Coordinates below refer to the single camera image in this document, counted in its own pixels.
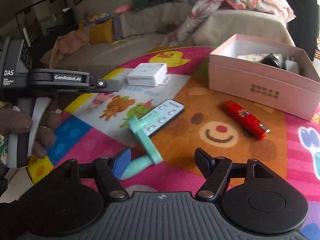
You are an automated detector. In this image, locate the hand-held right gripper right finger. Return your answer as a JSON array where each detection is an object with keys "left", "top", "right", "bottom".
[{"left": 194, "top": 148, "right": 276, "bottom": 200}]

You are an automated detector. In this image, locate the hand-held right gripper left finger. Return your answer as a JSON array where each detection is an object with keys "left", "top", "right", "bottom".
[{"left": 58, "top": 148, "right": 132, "bottom": 201}]

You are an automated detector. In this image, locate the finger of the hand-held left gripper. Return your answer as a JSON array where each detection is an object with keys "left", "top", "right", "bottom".
[{"left": 89, "top": 77, "right": 123, "bottom": 94}]

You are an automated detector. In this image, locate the teal plastic handle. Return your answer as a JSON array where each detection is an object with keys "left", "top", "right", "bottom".
[{"left": 119, "top": 112, "right": 165, "bottom": 180}]

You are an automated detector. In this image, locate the white block power adapter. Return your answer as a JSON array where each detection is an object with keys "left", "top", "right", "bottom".
[{"left": 126, "top": 62, "right": 171, "bottom": 87}]

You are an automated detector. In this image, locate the red lighter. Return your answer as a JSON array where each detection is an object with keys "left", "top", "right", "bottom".
[{"left": 221, "top": 100, "right": 272, "bottom": 140}]

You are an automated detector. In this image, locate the black white remote control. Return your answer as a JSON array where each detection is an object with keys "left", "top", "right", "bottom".
[{"left": 139, "top": 99, "right": 185, "bottom": 138}]

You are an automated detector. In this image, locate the pink cardboard box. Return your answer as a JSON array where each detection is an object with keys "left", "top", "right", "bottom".
[{"left": 208, "top": 34, "right": 320, "bottom": 121}]

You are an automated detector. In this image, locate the cream cosmetic tube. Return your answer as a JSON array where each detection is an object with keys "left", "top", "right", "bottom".
[{"left": 236, "top": 54, "right": 265, "bottom": 62}]

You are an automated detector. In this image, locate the black cone nozzle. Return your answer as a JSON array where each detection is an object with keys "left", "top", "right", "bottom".
[{"left": 260, "top": 53, "right": 285, "bottom": 68}]

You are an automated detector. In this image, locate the small white plug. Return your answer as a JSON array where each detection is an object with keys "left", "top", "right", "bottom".
[{"left": 285, "top": 59, "right": 300, "bottom": 74}]

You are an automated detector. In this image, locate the person's left hand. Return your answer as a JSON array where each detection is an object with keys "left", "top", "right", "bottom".
[{"left": 0, "top": 102, "right": 62, "bottom": 178}]

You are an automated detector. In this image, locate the colourful cartoon play mat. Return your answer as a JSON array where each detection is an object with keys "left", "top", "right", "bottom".
[{"left": 26, "top": 45, "right": 320, "bottom": 240}]

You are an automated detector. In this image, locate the yellow cushion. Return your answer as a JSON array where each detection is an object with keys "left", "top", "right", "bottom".
[{"left": 89, "top": 20, "right": 114, "bottom": 44}]

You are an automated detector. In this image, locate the tan cloth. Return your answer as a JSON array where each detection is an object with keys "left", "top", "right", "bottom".
[{"left": 41, "top": 31, "right": 90, "bottom": 68}]

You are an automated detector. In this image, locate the colourful picture book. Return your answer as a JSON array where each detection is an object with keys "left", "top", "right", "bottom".
[{"left": 79, "top": 12, "right": 113, "bottom": 27}]

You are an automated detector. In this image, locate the black framed glass cabinet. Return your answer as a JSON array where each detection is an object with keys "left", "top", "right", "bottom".
[{"left": 15, "top": 0, "right": 80, "bottom": 46}]

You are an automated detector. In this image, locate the beige covered sofa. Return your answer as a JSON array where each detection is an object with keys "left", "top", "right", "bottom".
[{"left": 41, "top": 2, "right": 296, "bottom": 80}]

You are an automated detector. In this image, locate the pink plush toy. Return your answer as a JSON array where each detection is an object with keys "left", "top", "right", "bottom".
[{"left": 115, "top": 4, "right": 132, "bottom": 14}]

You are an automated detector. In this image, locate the green plush toy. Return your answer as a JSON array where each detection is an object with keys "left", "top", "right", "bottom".
[{"left": 131, "top": 0, "right": 171, "bottom": 12}]

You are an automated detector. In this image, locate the floral pink blanket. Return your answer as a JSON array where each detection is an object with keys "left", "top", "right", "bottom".
[{"left": 164, "top": 0, "right": 297, "bottom": 47}]

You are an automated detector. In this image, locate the dark curtain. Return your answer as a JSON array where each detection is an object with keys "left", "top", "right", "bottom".
[{"left": 287, "top": 0, "right": 319, "bottom": 55}]

